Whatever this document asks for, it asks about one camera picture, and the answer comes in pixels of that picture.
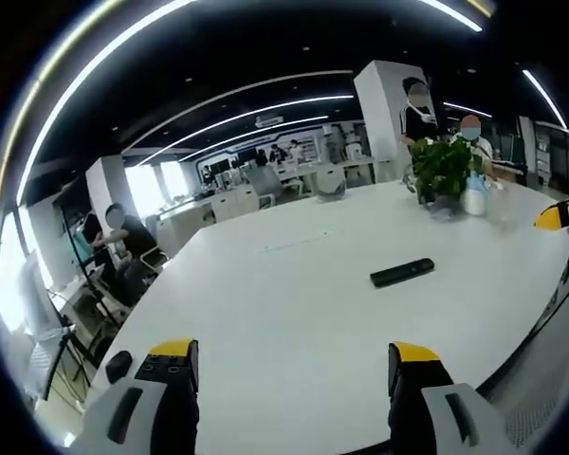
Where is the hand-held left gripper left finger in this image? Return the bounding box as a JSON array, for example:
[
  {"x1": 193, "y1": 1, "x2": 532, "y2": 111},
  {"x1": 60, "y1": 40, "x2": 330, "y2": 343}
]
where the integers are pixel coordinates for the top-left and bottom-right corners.
[{"x1": 73, "y1": 337, "x2": 200, "y2": 449}]

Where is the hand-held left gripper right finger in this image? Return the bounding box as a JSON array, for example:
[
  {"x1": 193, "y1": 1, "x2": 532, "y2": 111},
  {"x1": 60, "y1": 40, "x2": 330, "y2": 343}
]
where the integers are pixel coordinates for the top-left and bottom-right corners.
[{"x1": 386, "y1": 341, "x2": 509, "y2": 451}]

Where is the black remote control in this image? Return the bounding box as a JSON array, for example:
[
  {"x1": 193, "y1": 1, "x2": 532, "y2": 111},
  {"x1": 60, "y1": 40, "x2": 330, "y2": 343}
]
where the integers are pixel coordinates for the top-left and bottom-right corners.
[{"x1": 370, "y1": 257, "x2": 435, "y2": 287}]

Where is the small black box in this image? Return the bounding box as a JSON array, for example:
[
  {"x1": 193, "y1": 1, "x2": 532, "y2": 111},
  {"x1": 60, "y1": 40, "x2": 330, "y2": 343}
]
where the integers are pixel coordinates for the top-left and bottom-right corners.
[{"x1": 104, "y1": 350, "x2": 134, "y2": 383}]

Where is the clear glass container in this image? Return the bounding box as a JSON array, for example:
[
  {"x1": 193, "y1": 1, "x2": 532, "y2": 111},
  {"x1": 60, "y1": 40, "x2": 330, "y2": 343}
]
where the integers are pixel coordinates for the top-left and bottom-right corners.
[{"x1": 485, "y1": 183, "x2": 516, "y2": 226}]

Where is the blue and white spray bottle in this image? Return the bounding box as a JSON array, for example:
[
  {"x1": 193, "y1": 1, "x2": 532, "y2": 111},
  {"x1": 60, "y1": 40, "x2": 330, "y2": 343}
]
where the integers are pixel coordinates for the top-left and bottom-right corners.
[{"x1": 463, "y1": 172, "x2": 488, "y2": 216}]

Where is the grey mesh office chair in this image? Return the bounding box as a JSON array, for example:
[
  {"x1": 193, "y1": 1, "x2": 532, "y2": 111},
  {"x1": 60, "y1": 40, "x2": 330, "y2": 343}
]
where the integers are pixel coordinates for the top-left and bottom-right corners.
[{"x1": 473, "y1": 264, "x2": 569, "y2": 451}]

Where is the green potted plant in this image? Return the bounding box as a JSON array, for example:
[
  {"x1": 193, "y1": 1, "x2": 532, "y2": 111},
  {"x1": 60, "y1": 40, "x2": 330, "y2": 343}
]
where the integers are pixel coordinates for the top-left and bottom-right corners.
[{"x1": 410, "y1": 136, "x2": 485, "y2": 206}]

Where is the white square pillar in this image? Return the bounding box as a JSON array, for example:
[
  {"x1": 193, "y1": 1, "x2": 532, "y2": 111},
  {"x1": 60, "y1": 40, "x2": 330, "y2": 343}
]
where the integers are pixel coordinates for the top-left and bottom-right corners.
[{"x1": 353, "y1": 60, "x2": 431, "y2": 183}]

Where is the white office chair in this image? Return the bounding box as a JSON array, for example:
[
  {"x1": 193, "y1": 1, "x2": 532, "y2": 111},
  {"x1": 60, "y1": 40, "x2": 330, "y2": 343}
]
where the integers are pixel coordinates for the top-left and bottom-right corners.
[{"x1": 314, "y1": 163, "x2": 348, "y2": 200}]

